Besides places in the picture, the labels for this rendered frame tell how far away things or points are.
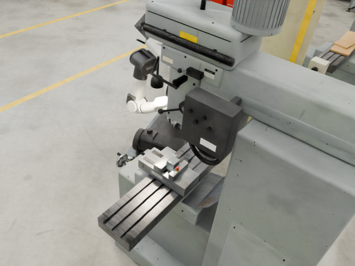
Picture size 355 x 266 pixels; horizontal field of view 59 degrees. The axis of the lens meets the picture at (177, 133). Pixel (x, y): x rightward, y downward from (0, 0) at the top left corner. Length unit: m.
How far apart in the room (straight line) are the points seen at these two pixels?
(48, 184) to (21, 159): 0.47
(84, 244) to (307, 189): 1.93
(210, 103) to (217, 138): 0.13
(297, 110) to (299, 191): 0.31
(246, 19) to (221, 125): 0.40
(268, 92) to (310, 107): 0.16
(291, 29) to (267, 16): 1.96
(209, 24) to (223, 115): 0.40
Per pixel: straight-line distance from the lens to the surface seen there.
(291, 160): 1.24
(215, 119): 1.10
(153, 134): 2.66
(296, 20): 3.15
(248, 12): 1.23
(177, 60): 1.45
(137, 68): 1.96
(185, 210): 1.92
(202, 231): 1.98
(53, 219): 2.94
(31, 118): 3.99
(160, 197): 1.83
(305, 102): 1.24
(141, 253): 2.45
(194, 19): 1.33
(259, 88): 1.29
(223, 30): 1.27
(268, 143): 1.26
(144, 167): 1.94
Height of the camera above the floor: 2.34
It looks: 40 degrees down
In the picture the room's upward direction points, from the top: 6 degrees clockwise
